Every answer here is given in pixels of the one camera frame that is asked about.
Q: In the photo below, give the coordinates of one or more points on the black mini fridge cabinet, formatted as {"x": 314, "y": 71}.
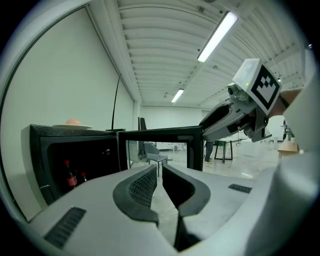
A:
{"x": 75, "y": 132}

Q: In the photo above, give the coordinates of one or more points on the brown egg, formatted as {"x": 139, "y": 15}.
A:
{"x": 73, "y": 121}

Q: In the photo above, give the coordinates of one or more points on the long ceiling light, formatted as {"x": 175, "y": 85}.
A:
{"x": 217, "y": 35}
{"x": 177, "y": 95}

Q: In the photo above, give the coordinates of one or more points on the wooden side table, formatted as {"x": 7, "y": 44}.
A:
{"x": 287, "y": 148}

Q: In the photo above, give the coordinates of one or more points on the person's right forearm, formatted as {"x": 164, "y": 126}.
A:
{"x": 290, "y": 100}

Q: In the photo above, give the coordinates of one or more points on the black frame table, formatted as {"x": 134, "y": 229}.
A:
{"x": 223, "y": 143}

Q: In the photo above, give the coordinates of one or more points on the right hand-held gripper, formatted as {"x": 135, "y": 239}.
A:
{"x": 265, "y": 87}

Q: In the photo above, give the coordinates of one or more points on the dark soda bottle red cap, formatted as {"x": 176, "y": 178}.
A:
{"x": 70, "y": 177}
{"x": 83, "y": 176}

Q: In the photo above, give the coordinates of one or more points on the white round plate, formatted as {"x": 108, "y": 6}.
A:
{"x": 72, "y": 126}

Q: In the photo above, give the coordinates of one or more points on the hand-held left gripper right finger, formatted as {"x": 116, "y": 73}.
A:
{"x": 220, "y": 200}

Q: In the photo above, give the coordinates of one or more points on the white roller blind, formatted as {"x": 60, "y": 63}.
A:
{"x": 62, "y": 75}
{"x": 125, "y": 107}

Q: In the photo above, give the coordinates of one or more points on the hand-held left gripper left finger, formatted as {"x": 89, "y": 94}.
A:
{"x": 100, "y": 200}

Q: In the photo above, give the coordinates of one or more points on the dark chair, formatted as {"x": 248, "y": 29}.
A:
{"x": 155, "y": 155}

